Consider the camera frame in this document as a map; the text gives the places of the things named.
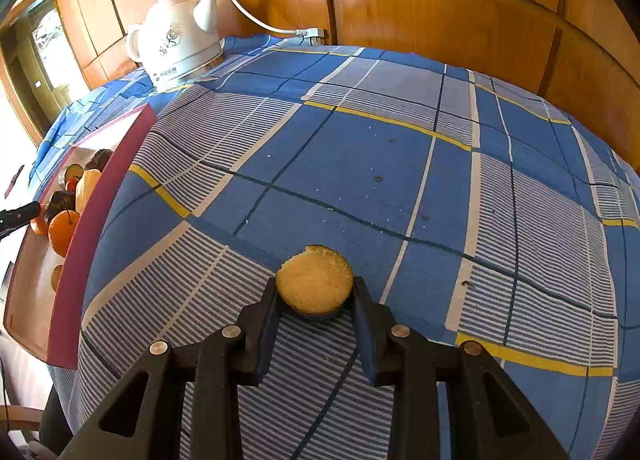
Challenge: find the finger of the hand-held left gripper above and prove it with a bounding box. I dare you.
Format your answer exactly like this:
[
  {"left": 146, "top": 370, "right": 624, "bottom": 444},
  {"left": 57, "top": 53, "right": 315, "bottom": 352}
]
[{"left": 0, "top": 201, "right": 42, "bottom": 241}]

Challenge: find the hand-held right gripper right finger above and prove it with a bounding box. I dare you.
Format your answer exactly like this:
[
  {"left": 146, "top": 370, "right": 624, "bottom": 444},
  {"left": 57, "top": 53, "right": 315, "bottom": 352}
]
[{"left": 350, "top": 276, "right": 568, "bottom": 460}]

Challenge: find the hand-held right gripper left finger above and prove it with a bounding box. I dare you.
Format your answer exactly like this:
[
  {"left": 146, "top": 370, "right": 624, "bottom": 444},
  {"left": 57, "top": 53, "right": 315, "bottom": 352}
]
[{"left": 60, "top": 277, "right": 281, "bottom": 460}]

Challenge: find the dark brown passion fruit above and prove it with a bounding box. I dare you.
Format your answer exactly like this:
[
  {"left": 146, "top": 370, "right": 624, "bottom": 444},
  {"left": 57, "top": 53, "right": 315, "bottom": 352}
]
[
  {"left": 84, "top": 149, "right": 115, "bottom": 171},
  {"left": 44, "top": 191, "right": 77, "bottom": 223}
]

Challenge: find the orange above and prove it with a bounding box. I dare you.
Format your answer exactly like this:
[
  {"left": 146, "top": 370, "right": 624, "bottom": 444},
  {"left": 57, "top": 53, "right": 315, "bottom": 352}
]
[{"left": 48, "top": 210, "right": 82, "bottom": 258}]

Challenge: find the yellow ridged chunk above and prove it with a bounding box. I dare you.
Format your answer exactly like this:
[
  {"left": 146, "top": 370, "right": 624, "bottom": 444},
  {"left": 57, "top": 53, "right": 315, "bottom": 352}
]
[{"left": 75, "top": 168, "right": 102, "bottom": 215}]

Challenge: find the pink-rimmed white tray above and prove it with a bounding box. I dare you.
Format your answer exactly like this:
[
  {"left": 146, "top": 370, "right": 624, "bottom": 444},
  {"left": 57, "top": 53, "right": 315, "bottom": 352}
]
[{"left": 2, "top": 104, "right": 158, "bottom": 371}]

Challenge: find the wooden door with glass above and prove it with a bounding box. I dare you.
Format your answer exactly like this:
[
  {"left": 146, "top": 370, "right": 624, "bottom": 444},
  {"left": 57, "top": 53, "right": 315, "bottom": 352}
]
[{"left": 0, "top": 0, "right": 88, "bottom": 145}]

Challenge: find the blue plaid tablecloth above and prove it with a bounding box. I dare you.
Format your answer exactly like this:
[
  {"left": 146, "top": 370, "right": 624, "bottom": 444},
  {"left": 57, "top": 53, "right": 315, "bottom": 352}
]
[{"left": 30, "top": 34, "right": 640, "bottom": 460}]

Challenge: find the white ceramic electric kettle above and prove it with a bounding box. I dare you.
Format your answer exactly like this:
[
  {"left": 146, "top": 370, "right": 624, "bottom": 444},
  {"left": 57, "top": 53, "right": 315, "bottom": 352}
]
[{"left": 126, "top": 0, "right": 226, "bottom": 92}]

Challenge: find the wooden panelled wardrobe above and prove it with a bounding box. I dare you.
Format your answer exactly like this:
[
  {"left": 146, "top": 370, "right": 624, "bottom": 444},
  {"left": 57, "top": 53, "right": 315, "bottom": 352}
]
[{"left": 50, "top": 0, "right": 640, "bottom": 171}]

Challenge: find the white power cord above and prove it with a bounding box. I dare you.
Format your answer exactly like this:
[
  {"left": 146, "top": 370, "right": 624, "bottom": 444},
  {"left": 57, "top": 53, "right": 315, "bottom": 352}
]
[{"left": 185, "top": 0, "right": 325, "bottom": 45}]

